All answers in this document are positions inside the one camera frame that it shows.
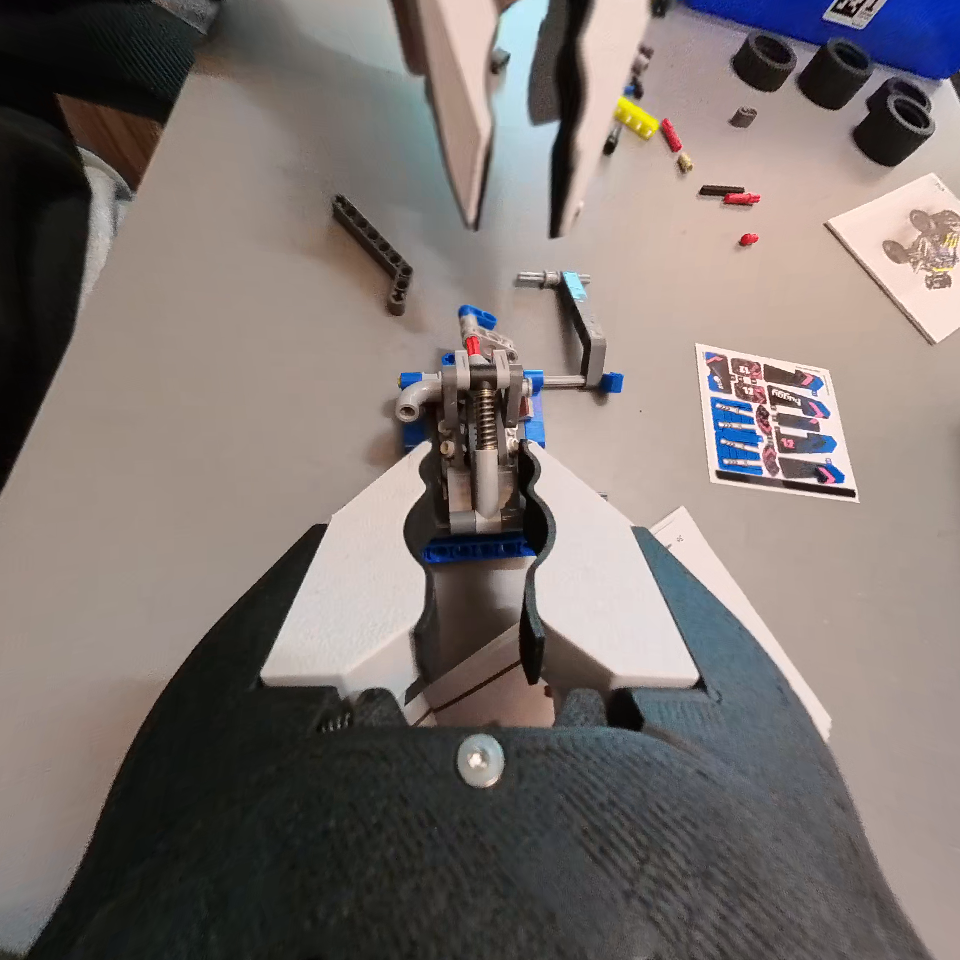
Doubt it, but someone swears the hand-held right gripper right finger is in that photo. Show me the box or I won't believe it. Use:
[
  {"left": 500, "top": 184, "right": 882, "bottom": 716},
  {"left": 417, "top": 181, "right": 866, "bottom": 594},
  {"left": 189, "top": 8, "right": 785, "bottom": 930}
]
[{"left": 517, "top": 441, "right": 704, "bottom": 717}]

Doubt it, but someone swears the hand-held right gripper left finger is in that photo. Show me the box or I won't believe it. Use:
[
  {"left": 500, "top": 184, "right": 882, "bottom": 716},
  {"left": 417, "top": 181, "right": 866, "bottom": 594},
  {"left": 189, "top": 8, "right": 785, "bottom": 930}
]
[{"left": 259, "top": 441, "right": 438, "bottom": 725}]

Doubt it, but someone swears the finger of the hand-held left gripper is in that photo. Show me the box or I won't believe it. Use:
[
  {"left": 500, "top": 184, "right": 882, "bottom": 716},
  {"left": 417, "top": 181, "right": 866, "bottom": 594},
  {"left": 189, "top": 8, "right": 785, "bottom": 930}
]
[
  {"left": 528, "top": 0, "right": 652, "bottom": 241},
  {"left": 408, "top": 0, "right": 502, "bottom": 232}
]

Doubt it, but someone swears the lego instruction booklet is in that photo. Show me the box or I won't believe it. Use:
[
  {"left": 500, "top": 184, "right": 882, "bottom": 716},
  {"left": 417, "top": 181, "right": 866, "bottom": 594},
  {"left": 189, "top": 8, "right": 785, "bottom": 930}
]
[{"left": 405, "top": 506, "right": 834, "bottom": 740}]

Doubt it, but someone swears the dark grey angled lego beam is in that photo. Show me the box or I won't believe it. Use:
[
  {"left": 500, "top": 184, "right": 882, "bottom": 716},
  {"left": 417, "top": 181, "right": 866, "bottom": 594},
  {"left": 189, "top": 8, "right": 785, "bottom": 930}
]
[{"left": 332, "top": 195, "right": 414, "bottom": 317}]

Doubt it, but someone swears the blue grey lego model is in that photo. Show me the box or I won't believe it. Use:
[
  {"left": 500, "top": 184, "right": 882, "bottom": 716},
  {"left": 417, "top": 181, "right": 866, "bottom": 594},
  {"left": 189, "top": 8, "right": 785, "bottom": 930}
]
[{"left": 393, "top": 303, "right": 552, "bottom": 564}]

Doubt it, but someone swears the grey lego beam with axle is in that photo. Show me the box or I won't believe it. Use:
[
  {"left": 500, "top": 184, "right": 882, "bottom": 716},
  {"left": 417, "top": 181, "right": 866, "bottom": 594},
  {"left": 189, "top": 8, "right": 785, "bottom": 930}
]
[{"left": 516, "top": 270, "right": 626, "bottom": 396}]

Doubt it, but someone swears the cluster of small lego parts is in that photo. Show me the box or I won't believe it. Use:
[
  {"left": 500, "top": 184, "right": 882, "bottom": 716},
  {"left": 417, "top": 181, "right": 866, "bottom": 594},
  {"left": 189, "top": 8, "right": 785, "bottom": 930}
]
[{"left": 491, "top": 0, "right": 669, "bottom": 156}]

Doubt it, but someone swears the yellow lego beam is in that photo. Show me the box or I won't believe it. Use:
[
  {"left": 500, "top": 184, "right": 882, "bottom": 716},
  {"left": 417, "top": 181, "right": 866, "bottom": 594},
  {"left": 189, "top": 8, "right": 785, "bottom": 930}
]
[{"left": 615, "top": 96, "right": 661, "bottom": 142}]

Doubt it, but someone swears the lego sticker sheet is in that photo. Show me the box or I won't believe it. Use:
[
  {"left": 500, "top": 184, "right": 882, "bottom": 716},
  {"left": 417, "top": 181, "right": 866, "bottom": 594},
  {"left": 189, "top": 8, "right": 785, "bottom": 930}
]
[{"left": 695, "top": 343, "right": 860, "bottom": 504}]

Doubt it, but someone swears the black rubber tyre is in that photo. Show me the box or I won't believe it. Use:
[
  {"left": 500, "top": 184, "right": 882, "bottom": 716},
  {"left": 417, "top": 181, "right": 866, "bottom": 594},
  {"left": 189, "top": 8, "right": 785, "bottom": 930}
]
[
  {"left": 798, "top": 37, "right": 876, "bottom": 111},
  {"left": 866, "top": 75, "right": 932, "bottom": 114},
  {"left": 852, "top": 93, "right": 937, "bottom": 168},
  {"left": 732, "top": 31, "right": 798, "bottom": 93}
]

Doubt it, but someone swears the blue bin with white label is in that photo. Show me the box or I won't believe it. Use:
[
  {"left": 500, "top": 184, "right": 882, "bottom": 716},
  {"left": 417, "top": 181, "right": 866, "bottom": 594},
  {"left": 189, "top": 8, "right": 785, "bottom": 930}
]
[{"left": 686, "top": 0, "right": 960, "bottom": 80}]

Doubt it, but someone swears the wooden cabinet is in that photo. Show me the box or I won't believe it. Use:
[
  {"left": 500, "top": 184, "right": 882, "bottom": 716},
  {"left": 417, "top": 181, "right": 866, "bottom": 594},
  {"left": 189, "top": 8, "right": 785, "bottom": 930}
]
[{"left": 56, "top": 93, "right": 164, "bottom": 193}]

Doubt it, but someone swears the black mesh chair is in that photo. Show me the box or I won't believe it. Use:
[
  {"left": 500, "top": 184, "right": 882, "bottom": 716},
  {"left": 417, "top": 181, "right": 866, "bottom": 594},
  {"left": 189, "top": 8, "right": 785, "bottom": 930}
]
[{"left": 0, "top": 0, "right": 198, "bottom": 126}]

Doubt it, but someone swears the small booklet with buggy cover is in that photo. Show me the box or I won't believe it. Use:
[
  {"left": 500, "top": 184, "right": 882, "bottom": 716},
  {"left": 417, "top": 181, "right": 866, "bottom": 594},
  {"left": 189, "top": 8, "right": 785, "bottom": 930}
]
[{"left": 825, "top": 174, "right": 960, "bottom": 346}]

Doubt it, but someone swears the light grey hooded garment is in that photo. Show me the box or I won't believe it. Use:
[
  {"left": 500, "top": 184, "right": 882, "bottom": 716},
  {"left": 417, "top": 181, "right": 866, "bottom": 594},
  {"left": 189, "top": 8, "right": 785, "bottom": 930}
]
[{"left": 75, "top": 161, "right": 138, "bottom": 301}]

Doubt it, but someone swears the person's black clothed body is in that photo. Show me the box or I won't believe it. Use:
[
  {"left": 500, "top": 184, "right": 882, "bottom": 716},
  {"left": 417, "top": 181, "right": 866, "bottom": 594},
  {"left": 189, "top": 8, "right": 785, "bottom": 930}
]
[{"left": 0, "top": 105, "right": 93, "bottom": 489}]

